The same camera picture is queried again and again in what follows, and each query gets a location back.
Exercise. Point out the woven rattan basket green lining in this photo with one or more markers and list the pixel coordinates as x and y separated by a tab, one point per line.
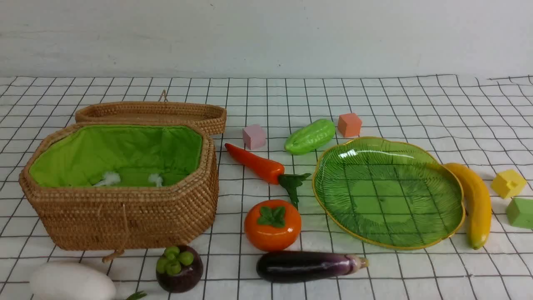
117	186

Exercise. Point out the woven rattan basket lid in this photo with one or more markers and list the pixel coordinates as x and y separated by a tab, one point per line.
150	111

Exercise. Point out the orange carrot toy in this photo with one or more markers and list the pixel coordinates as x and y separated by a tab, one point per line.
270	171

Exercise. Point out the purple eggplant toy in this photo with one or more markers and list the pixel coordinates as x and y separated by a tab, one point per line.
303	266

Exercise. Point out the green leaf glass plate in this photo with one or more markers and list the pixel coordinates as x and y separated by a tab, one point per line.
391	194

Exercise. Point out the green bitter gourd toy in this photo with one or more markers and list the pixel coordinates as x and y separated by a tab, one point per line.
310	138

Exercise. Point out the pink foam cube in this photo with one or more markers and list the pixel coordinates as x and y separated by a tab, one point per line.
254	137

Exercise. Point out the yellow foam block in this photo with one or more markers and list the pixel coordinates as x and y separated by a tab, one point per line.
508	184

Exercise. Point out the dark purple mangosteen toy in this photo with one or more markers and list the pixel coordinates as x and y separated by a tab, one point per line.
179	269

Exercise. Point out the yellow banana toy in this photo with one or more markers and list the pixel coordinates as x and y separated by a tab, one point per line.
478	199

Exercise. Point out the orange persimmon toy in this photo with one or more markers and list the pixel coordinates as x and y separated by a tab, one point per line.
272	225

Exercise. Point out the orange foam cube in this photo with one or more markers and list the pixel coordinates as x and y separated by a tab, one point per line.
349	125

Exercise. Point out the white radish toy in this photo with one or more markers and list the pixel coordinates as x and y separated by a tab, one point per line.
62	280

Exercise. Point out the green foam block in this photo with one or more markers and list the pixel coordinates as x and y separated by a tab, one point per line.
520	213

